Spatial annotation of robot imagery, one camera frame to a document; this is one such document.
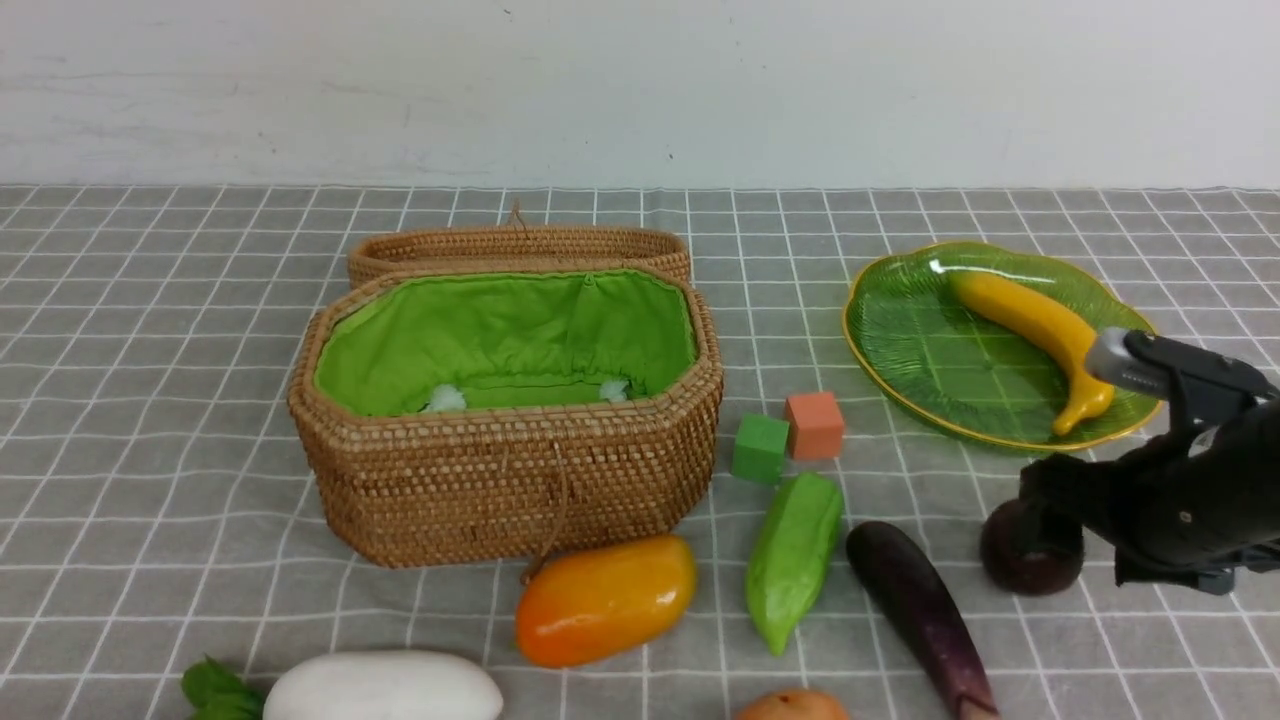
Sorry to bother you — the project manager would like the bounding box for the woven wicker basket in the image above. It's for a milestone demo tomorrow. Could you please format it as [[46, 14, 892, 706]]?
[[287, 261, 724, 568]]

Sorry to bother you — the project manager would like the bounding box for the orange foam cube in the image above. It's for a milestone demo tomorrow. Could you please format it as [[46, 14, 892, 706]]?
[[785, 391, 845, 461]]

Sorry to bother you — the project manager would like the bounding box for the green foam cube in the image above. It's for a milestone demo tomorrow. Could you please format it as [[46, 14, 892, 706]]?
[[730, 413, 790, 486]]

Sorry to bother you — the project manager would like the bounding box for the brown toy potato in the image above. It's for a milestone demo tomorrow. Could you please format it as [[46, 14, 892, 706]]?
[[733, 687, 851, 720]]

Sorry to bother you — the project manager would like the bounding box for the dark purple toy plum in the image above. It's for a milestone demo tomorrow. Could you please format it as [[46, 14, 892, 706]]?
[[979, 498, 1085, 597]]

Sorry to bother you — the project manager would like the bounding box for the white radish with leaves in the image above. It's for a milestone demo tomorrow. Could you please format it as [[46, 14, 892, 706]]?
[[180, 650, 506, 719]]

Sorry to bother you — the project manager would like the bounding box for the green glass leaf plate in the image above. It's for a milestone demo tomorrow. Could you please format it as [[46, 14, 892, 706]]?
[[844, 242, 1162, 454]]

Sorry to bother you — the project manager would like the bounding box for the purple toy eggplant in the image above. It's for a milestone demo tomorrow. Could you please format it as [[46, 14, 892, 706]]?
[[845, 521, 1002, 719]]

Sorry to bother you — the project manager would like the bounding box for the woven wicker basket lid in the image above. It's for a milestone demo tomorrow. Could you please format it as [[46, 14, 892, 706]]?
[[346, 210, 692, 288]]

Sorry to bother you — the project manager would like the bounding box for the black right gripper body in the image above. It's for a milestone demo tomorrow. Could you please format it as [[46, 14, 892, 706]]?
[[1020, 395, 1280, 596]]

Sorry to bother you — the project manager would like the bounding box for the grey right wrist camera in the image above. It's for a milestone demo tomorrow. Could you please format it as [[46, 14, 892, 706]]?
[[1084, 327, 1277, 429]]

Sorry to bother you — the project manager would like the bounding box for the orange yellow toy mango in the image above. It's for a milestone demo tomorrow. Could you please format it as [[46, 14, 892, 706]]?
[[515, 534, 698, 669]]

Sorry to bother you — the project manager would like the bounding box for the green toy pepper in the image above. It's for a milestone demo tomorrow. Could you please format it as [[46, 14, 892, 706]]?
[[744, 471, 845, 656]]

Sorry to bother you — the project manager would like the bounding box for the yellow toy banana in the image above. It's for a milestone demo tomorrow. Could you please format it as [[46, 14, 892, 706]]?
[[948, 270, 1116, 436]]

